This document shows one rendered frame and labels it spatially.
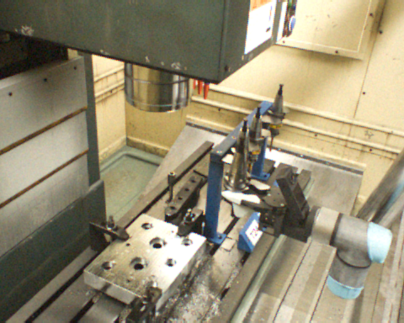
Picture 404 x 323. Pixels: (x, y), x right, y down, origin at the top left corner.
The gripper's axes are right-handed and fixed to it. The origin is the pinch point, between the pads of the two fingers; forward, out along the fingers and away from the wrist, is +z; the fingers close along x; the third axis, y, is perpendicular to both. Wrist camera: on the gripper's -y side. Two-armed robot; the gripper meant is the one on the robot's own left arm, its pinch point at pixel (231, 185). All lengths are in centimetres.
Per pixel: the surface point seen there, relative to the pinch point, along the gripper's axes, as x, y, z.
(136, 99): -6.3, -18.1, 22.5
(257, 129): 39.4, 4.6, 7.6
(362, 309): 43, 63, -38
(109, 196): 60, 73, 83
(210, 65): -10.9, -31.6, 3.4
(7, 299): -17, 61, 66
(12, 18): -11, -31, 52
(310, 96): 102, 15, 5
